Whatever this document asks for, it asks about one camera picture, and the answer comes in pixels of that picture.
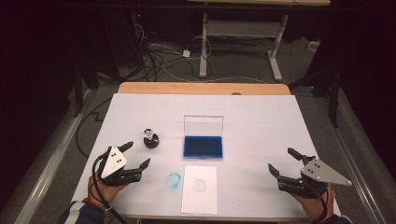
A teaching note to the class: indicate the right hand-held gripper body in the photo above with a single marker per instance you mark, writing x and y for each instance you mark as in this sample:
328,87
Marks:
323,174

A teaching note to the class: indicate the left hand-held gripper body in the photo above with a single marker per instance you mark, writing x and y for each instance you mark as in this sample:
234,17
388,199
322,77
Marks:
113,163

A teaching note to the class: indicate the black round stamp cap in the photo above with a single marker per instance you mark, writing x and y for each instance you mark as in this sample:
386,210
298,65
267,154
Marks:
151,144

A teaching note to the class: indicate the person's left hand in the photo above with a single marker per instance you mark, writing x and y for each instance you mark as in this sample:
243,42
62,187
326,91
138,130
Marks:
106,193

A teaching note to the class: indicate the person's right hand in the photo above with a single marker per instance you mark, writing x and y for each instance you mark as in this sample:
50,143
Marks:
313,207

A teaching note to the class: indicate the white table cover sheet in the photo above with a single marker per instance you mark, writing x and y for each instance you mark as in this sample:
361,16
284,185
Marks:
249,124

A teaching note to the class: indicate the blue ink pad clear case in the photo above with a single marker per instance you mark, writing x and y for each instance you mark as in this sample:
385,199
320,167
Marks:
203,146

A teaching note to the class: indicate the white paper sheet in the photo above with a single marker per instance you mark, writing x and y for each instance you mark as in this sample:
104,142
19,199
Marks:
199,199

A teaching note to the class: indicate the black metal stand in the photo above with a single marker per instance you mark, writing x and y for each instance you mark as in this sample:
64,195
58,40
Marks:
77,93
334,99

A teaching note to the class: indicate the wooden table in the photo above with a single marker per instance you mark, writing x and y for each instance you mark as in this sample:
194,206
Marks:
186,88

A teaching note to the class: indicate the grey round table plug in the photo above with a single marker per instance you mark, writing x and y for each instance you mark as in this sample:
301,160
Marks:
236,93

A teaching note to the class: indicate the white power strip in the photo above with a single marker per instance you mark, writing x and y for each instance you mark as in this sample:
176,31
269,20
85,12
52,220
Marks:
313,46

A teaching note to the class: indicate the white power adapter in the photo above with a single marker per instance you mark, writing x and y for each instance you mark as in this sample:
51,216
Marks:
186,53

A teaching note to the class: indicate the aluminium rail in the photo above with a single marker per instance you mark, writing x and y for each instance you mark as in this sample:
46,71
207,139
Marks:
53,155
351,161

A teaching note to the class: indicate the white metal-frame desk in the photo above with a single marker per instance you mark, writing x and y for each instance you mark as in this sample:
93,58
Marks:
243,28

